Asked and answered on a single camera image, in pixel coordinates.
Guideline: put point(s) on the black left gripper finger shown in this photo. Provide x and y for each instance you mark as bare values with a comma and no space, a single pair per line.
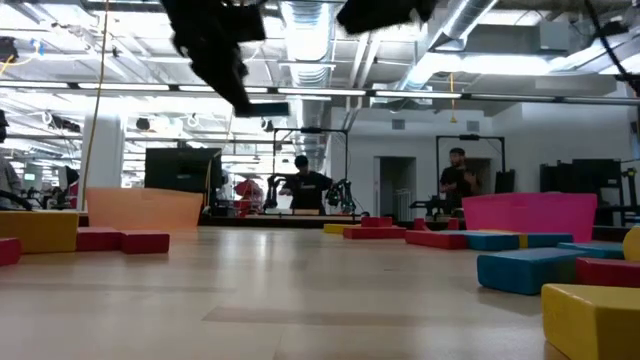
220,75

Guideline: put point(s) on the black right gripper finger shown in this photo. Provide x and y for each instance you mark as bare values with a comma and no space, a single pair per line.
380,15

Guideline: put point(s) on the orange plastic bin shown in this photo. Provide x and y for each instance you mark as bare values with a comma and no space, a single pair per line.
145,210

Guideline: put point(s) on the red wooden block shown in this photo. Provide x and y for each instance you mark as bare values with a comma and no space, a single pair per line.
145,243
610,272
375,233
377,222
9,252
435,240
97,240

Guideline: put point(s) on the yellow wooden block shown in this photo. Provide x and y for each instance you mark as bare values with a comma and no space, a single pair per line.
335,229
523,241
595,325
40,232
633,245

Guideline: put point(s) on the red plastic bin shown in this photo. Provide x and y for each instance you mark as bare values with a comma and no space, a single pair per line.
530,215

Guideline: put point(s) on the background black robot arm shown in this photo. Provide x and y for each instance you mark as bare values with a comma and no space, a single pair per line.
272,192
432,205
342,197

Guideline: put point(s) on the black round ceiling fixture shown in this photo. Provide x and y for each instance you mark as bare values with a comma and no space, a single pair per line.
142,124

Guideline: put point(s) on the black monitor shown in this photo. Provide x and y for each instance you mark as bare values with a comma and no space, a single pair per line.
182,170

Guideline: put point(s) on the red background machine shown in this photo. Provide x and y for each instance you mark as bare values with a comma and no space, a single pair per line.
248,192

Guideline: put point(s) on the person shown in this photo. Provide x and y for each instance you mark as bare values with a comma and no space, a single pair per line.
7,180
456,180
307,190

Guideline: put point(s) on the white radiator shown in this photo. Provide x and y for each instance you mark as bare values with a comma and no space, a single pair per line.
402,205

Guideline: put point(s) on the black ceiling device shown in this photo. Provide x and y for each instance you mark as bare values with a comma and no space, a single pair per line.
7,50

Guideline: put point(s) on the black equipment rack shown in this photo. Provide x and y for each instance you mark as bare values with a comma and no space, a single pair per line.
590,175

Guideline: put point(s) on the silver round ventilation duct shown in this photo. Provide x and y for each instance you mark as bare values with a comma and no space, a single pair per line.
306,30

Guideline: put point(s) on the grey rectangular air duct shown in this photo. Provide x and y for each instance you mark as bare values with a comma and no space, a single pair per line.
465,20

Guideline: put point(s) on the black gantry frame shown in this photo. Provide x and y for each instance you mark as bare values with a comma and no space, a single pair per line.
310,130
470,136

